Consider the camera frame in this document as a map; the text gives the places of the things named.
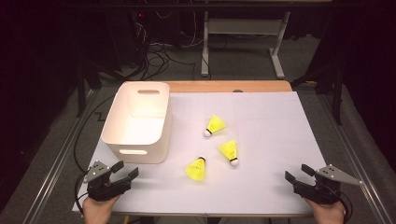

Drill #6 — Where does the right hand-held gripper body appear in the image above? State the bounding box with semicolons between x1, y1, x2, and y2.
292;164;364;206

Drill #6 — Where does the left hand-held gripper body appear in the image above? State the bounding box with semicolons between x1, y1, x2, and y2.
83;160;132;202

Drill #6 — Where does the white plastic storage bin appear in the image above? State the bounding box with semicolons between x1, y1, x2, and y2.
101;81;173;164

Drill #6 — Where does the yellow shuttlecock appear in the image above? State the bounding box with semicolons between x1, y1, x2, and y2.
218;139;240;167
185;155;207;183
203;114;227;138

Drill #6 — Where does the person's right hand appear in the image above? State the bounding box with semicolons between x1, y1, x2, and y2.
304;197;347;224

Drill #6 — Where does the person's left hand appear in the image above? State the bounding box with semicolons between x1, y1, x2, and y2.
81;195;121;224

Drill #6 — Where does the black metal stand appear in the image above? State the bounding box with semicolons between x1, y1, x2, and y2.
75;60;105;119
290;60;346;126

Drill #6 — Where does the dark equipment with red light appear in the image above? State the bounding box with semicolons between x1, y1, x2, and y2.
106;8;151;69

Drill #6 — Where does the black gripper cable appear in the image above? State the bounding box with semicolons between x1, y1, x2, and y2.
339;190;355;224

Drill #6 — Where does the aluminium frame rail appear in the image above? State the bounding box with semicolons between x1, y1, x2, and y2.
316;92;391;224
22;88;99;224

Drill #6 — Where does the tangle of floor cables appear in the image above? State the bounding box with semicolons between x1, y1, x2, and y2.
134;8;214;82

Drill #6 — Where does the white metal desk frame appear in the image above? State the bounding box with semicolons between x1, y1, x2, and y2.
200;10;292;80

